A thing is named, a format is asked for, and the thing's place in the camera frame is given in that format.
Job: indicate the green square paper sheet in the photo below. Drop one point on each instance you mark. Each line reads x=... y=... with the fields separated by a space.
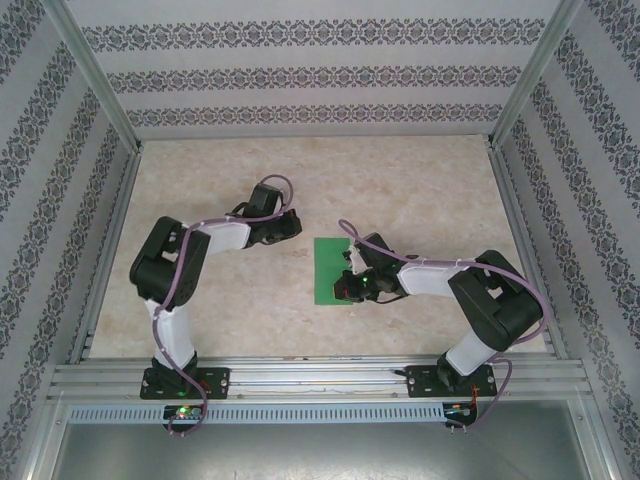
x=325 y=270

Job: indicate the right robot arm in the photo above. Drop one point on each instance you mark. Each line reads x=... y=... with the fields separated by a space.
x=430 y=280

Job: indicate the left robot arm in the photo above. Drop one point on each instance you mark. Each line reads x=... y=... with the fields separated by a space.
x=170 y=330

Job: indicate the grey metal sheet panel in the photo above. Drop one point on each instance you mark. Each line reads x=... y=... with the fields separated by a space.
x=320 y=455

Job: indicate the small circuit board with LEDs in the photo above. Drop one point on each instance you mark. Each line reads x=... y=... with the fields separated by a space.
x=457 y=411
x=182 y=412

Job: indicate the aluminium mounting rail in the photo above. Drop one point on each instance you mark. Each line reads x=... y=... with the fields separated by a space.
x=320 y=375

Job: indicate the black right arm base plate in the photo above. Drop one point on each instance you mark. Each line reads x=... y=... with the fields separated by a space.
x=425 y=382

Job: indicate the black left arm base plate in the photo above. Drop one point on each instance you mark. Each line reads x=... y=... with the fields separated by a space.
x=220 y=382

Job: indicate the aluminium table side rail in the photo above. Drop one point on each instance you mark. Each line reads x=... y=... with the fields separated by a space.
x=510 y=200
x=111 y=250

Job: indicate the aluminium frame post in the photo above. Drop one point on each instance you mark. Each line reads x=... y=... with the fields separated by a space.
x=98 y=75
x=532 y=75

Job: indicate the aluminium frame bar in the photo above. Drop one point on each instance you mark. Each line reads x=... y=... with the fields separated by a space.
x=40 y=440
x=600 y=440

